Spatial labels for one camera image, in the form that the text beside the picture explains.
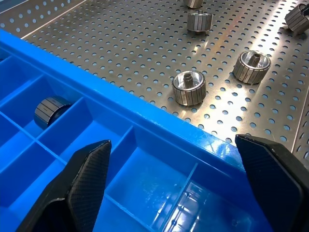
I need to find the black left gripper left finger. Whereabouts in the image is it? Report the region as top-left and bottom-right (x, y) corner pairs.
(16, 139), (112, 232)

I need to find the perforated metal tray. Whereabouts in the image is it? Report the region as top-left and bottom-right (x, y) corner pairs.
(0, 0), (309, 158)

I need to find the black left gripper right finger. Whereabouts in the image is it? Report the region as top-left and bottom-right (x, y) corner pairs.
(235, 134), (309, 232)

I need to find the blue compartment tray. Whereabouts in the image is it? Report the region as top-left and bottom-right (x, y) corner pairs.
(0, 29), (273, 232)

